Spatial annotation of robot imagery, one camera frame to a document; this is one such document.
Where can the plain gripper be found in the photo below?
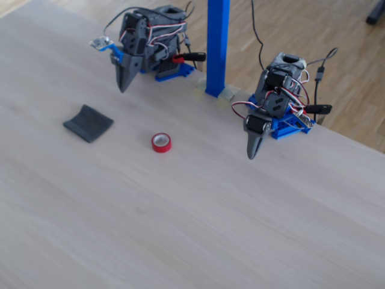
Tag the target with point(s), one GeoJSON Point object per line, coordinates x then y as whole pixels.
{"type": "Point", "coordinates": [255, 123]}

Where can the camera gripper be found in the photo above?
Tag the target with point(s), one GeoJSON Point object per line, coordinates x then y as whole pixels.
{"type": "Point", "coordinates": [129, 67]}

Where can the red tape roll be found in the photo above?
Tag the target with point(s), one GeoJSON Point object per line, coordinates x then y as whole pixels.
{"type": "Point", "coordinates": [161, 147]}

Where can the grey folded mat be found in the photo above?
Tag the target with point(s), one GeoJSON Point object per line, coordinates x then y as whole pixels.
{"type": "Point", "coordinates": [88, 123]}

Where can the clear adhesive tape piece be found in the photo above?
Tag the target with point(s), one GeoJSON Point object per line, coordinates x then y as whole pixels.
{"type": "Point", "coordinates": [202, 84]}
{"type": "Point", "coordinates": [227, 94]}

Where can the motor controller circuit board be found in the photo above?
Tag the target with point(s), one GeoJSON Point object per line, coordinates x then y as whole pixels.
{"type": "Point", "coordinates": [303, 119]}

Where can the black clamp with red trigger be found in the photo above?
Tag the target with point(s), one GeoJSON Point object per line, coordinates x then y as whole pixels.
{"type": "Point", "coordinates": [192, 56]}

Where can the black chair base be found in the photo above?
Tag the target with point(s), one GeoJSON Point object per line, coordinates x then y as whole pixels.
{"type": "Point", "coordinates": [376, 15]}

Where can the blue base plate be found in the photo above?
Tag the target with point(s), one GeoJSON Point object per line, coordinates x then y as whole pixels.
{"type": "Point", "coordinates": [282, 130]}
{"type": "Point", "coordinates": [177, 73]}

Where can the camera board on blue mount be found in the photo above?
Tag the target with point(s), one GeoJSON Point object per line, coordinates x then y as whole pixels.
{"type": "Point", "coordinates": [100, 42]}

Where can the grey robot arm without camera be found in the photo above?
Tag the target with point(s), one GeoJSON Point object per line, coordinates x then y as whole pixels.
{"type": "Point", "coordinates": [279, 103]}

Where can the grey robot arm with camera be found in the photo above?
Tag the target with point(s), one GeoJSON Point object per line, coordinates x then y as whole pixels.
{"type": "Point", "coordinates": [156, 18]}

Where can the blue vertical post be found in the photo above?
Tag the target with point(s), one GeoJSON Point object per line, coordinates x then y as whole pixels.
{"type": "Point", "coordinates": [217, 45]}

